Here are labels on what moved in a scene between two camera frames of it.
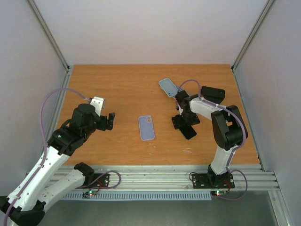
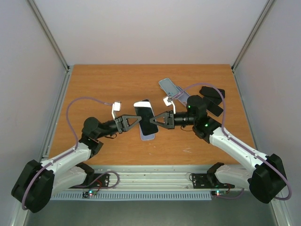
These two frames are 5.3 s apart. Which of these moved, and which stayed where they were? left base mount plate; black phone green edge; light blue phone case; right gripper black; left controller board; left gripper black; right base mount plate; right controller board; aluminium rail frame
Moved: black phone green edge; left gripper black; right gripper black
Stayed: left controller board; right base mount plate; right controller board; aluminium rail frame; left base mount plate; light blue phone case
